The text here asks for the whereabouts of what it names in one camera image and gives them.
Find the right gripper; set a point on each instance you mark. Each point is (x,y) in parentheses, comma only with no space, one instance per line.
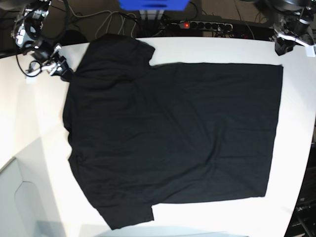
(47,58)

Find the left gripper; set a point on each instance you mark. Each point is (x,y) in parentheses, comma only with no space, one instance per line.
(285,42)

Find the black T-shirt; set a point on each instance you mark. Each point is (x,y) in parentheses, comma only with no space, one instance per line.
(173,133)

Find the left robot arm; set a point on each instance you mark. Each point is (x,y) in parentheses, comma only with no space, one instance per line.
(293,26)

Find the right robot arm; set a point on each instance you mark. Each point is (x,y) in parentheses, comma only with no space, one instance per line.
(29,39)

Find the blue box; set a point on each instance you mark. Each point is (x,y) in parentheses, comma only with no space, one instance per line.
(135,5)

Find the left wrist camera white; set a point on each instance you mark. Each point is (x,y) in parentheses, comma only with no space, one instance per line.
(310,51)

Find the white power strip red switch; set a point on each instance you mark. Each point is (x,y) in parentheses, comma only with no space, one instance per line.
(206,26)

